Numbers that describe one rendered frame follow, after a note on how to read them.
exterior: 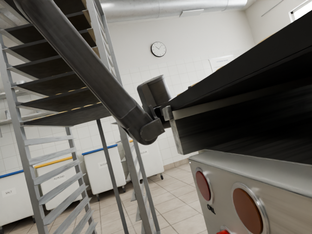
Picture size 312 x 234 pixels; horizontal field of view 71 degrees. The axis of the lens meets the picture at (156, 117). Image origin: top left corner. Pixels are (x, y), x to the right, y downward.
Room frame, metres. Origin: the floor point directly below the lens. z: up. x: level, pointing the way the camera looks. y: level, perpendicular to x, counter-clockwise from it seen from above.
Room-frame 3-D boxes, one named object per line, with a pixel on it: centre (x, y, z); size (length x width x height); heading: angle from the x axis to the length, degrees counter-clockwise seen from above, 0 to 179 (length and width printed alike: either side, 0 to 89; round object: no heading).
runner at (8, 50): (1.29, 0.60, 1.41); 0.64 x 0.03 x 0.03; 3
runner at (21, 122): (1.29, 0.60, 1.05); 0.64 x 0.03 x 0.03; 3
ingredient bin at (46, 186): (3.42, 1.65, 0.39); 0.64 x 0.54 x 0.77; 18
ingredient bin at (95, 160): (3.61, 1.03, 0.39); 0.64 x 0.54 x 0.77; 16
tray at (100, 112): (1.29, 0.40, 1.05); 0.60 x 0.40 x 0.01; 3
